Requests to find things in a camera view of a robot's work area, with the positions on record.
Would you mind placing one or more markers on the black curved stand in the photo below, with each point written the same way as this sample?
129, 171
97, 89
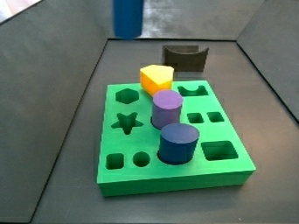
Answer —
186, 58

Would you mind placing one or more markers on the green shape sorter board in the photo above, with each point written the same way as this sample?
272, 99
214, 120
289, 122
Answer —
130, 168

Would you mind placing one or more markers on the dark blue cylinder block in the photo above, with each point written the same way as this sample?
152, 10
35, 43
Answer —
180, 138

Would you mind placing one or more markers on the yellow pentagon block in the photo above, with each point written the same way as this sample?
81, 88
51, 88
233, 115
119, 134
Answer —
157, 78

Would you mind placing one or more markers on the blue hexagon prism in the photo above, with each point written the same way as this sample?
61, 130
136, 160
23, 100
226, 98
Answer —
129, 18

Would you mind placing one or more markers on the purple cylinder block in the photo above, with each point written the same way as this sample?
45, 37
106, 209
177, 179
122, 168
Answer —
168, 108

